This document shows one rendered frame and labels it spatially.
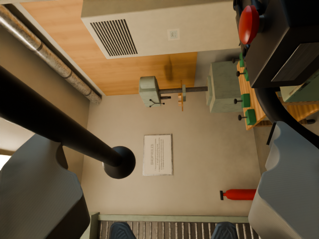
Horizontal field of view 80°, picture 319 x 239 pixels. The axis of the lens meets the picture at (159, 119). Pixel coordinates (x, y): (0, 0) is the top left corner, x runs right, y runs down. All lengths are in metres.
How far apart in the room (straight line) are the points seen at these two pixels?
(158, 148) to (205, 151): 0.72
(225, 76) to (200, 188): 1.62
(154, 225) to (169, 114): 1.66
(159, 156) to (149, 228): 1.01
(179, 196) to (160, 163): 0.54
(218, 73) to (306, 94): 2.14
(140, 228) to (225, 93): 2.15
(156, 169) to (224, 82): 1.60
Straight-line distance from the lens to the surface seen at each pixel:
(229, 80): 2.36
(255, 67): 0.21
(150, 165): 3.04
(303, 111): 1.79
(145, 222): 3.08
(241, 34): 0.20
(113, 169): 0.20
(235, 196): 2.92
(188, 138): 3.07
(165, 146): 3.04
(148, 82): 2.22
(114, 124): 3.33
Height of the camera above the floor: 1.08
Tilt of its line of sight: 7 degrees up
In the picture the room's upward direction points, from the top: 93 degrees counter-clockwise
